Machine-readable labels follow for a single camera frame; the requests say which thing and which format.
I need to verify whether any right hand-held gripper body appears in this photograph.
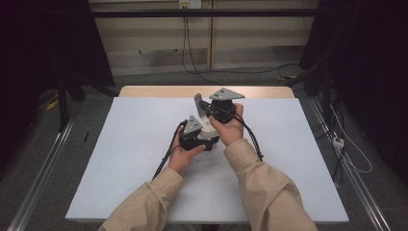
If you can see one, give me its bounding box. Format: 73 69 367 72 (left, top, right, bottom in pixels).
205 87 246 125

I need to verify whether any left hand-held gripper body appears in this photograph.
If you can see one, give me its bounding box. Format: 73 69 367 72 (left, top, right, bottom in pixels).
178 115 223 152

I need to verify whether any glass jar with white lid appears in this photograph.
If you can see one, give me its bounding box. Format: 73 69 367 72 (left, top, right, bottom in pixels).
192 92 221 140

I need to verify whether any person's right hand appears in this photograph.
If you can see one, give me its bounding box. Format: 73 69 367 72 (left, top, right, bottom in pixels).
208 103 245 147

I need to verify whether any person's left hand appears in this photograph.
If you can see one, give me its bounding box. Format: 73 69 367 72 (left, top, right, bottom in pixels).
167 125 207 176

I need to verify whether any wooden table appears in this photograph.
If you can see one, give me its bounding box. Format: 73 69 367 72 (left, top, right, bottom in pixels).
118 85 295 99

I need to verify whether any white board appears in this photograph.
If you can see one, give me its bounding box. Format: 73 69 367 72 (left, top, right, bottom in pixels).
64 96 350 224

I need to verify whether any black horizontal bar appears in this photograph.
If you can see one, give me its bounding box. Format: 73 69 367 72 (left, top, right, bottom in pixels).
90 9 319 18

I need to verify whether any black metal stand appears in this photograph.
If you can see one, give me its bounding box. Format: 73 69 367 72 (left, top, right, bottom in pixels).
282 61 336 126
56 71 119 133

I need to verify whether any yellow floor tape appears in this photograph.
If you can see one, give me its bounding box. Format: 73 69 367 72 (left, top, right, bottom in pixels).
45 99 61 112

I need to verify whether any black curtain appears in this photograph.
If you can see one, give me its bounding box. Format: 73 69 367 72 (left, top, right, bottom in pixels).
299 0 408 184
0 0 115 174

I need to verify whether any left hand-held gripper black cable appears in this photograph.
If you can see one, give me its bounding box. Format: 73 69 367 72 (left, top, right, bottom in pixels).
151 118 189 182

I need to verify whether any hand-held gripper black cable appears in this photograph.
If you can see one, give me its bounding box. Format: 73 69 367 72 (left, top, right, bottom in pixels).
233 112 265 163
151 118 189 182

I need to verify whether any right hand-held gripper black cable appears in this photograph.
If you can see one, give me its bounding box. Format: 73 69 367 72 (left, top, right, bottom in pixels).
233 112 265 163

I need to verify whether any black hanging cable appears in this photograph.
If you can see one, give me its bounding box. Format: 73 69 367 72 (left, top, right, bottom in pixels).
181 7 224 86

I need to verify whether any white wall outlet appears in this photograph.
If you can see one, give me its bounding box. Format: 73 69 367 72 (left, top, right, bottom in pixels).
178 0 202 10

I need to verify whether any white cable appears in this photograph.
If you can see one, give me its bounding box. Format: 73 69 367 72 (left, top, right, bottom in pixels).
328 104 373 175

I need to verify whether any aluminium floor rail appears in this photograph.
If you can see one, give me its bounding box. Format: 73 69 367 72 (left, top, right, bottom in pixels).
306 95 393 231
6 110 78 231

